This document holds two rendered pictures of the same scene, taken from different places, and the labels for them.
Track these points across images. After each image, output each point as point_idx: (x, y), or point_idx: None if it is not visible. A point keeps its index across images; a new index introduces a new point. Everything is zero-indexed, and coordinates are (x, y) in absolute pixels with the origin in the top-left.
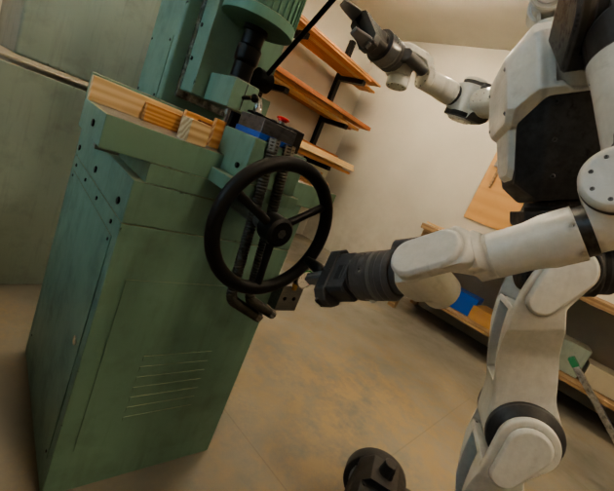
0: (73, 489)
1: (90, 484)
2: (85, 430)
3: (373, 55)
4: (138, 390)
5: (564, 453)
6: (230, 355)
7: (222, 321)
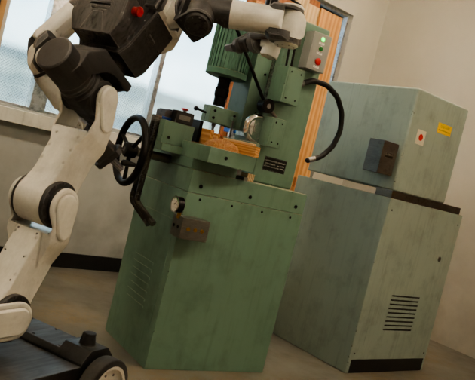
0: (109, 335)
1: (112, 338)
2: (118, 291)
3: (244, 50)
4: (131, 275)
5: (13, 189)
6: (159, 272)
7: (159, 240)
